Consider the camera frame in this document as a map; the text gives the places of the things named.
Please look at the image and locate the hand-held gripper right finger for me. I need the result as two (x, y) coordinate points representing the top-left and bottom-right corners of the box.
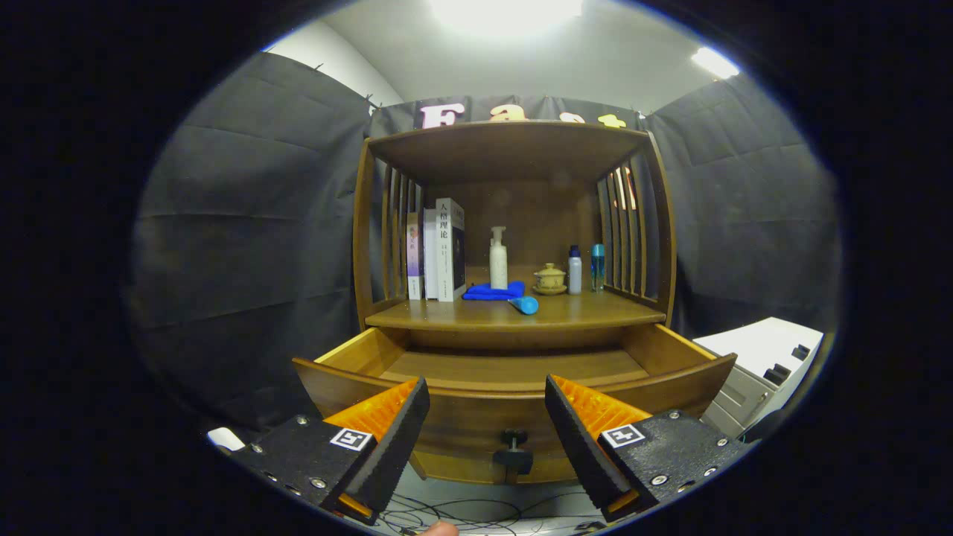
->
(544, 374), (753, 523)

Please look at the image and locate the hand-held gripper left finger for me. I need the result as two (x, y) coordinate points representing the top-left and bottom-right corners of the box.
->
(217, 376), (431, 526)

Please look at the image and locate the black drawer knob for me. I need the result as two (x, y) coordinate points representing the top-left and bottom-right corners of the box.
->
(493, 429), (535, 476)

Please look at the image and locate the wooden drawer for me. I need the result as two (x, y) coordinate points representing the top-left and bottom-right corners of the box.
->
(293, 322), (738, 485)

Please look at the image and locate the wooden countertop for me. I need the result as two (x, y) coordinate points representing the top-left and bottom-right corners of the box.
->
(363, 264), (667, 332)

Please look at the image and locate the wooden cabinet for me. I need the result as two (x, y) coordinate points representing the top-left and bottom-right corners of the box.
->
(293, 121), (738, 485)

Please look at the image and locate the blue folded cloth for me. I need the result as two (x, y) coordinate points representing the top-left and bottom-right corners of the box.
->
(462, 280), (526, 302)

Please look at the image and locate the purple white book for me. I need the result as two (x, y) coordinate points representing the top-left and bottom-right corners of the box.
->
(406, 212), (424, 301)

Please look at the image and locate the thin white book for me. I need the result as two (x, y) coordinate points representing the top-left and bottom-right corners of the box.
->
(423, 208), (440, 301)

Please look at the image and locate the white pump bottle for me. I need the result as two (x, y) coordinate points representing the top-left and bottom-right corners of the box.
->
(489, 226), (509, 290)

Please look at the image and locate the large white book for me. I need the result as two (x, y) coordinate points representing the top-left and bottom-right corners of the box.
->
(436, 197), (467, 303)

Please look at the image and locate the ceiling tube light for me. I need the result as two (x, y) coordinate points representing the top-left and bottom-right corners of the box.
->
(690, 46), (742, 80)

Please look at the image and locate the bundle of floor cables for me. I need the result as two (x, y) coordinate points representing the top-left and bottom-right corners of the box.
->
(376, 488), (608, 535)

